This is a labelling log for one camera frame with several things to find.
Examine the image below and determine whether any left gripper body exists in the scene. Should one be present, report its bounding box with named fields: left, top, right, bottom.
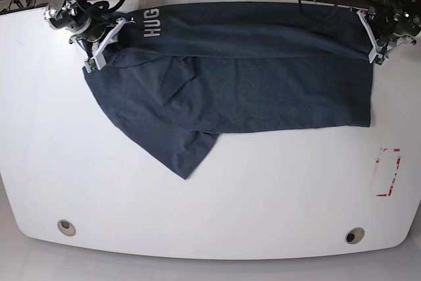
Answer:
left=351, top=7, right=418, bottom=63

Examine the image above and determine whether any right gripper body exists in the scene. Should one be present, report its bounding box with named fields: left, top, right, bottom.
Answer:
left=69, top=17, right=136, bottom=63

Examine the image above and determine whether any dark blue T-shirt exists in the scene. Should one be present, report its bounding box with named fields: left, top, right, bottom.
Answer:
left=84, top=2, right=373, bottom=178

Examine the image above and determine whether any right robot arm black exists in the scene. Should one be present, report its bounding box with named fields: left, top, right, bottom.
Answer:
left=44, top=0, right=128, bottom=70

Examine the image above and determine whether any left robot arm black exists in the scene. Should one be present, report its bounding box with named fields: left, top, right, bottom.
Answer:
left=350, top=0, right=420, bottom=65

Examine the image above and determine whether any red tape rectangle marking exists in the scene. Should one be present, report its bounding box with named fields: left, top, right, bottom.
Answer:
left=372, top=148, right=401, bottom=197

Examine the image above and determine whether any left table cable grommet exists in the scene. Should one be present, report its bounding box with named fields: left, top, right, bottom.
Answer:
left=57, top=220, right=76, bottom=237

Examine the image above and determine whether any table cable grommet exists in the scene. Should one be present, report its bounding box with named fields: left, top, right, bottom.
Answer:
left=57, top=220, right=76, bottom=237
left=345, top=228, right=365, bottom=245

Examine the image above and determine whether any right table cable grommet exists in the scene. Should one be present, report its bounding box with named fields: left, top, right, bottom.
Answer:
left=345, top=228, right=365, bottom=245

